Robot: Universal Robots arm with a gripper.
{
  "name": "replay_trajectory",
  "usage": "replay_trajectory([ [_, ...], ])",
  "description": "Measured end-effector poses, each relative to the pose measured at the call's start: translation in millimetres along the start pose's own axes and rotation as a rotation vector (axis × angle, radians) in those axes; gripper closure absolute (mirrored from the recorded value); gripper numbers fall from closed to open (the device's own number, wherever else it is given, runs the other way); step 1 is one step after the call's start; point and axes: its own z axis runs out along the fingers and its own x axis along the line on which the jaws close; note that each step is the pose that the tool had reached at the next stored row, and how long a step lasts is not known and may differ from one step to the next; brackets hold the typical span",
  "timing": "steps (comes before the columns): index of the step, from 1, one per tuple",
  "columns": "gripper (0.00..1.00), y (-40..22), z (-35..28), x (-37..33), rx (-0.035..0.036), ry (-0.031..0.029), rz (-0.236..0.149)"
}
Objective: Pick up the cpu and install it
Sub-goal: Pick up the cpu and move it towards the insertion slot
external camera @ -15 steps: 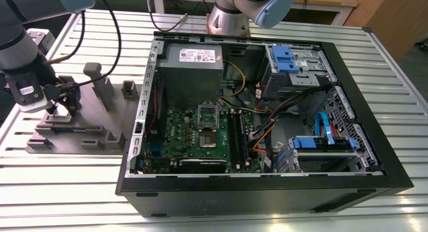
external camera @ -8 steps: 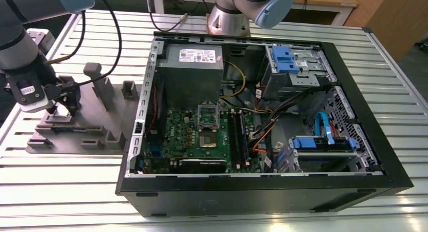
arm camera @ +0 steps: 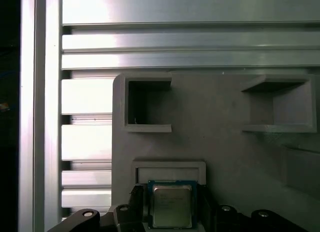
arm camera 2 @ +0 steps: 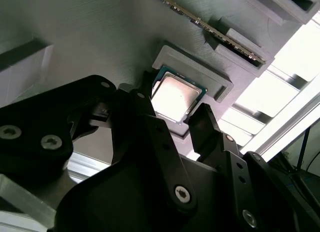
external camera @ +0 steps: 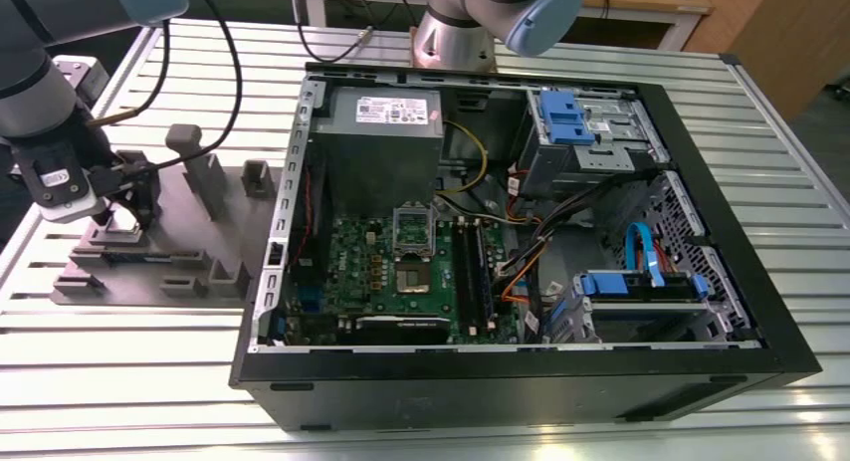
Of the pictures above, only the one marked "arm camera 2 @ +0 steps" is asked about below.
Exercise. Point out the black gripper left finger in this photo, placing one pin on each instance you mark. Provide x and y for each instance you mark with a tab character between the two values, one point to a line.
30	131

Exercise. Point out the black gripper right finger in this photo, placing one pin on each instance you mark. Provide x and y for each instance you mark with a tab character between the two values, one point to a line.
205	131

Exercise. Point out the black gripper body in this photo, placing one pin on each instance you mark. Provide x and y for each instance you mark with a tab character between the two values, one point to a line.
112	204

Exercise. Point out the CPU with silver top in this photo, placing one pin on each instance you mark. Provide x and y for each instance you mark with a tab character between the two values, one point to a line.
175	96

